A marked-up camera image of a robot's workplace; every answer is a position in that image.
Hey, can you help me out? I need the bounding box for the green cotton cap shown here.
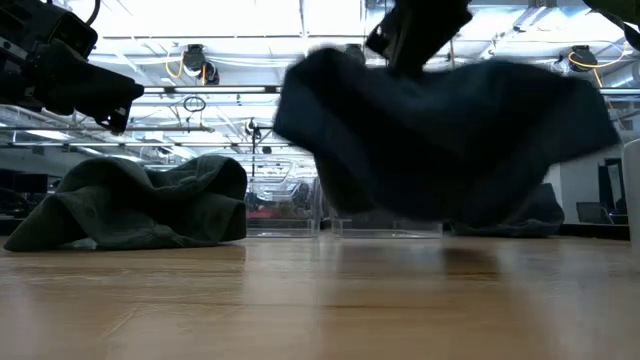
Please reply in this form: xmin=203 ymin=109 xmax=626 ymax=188
xmin=3 ymin=154 xmax=249 ymax=252

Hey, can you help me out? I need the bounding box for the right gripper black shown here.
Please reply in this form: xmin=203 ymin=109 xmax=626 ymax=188
xmin=365 ymin=0 xmax=474 ymax=77

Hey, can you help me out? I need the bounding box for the black table edge rail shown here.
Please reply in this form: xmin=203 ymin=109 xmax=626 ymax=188
xmin=557 ymin=223 xmax=631 ymax=241

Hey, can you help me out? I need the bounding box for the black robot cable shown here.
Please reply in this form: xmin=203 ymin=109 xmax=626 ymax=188
xmin=84 ymin=0 xmax=102 ymax=27

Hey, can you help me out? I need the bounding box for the long ceiling light bar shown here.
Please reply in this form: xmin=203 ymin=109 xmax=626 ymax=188
xmin=142 ymin=85 xmax=282 ymax=95

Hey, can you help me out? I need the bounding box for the black monitor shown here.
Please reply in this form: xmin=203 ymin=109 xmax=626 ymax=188
xmin=12 ymin=172 xmax=50 ymax=195

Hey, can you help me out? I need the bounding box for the black ceiling cord reel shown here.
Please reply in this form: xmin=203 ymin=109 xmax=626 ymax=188
xmin=343 ymin=43 xmax=367 ymax=65
xmin=568 ymin=44 xmax=593 ymax=74
xmin=180 ymin=43 xmax=221 ymax=86

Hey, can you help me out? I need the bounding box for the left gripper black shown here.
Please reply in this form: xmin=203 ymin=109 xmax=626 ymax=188
xmin=0 ymin=0 xmax=145 ymax=135

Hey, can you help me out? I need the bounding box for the clear plastic bin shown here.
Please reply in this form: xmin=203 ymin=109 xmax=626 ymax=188
xmin=244 ymin=159 xmax=324 ymax=239
xmin=330 ymin=209 xmax=444 ymax=240

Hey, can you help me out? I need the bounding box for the blue denim cap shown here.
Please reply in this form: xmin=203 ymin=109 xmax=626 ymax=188
xmin=449 ymin=182 xmax=566 ymax=238
xmin=272 ymin=45 xmax=621 ymax=229

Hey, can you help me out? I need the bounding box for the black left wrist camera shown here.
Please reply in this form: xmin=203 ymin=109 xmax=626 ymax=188
xmin=47 ymin=10 xmax=100 ymax=60

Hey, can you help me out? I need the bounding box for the black hanging cable loop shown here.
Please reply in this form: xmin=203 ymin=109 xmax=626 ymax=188
xmin=182 ymin=95 xmax=207 ymax=114

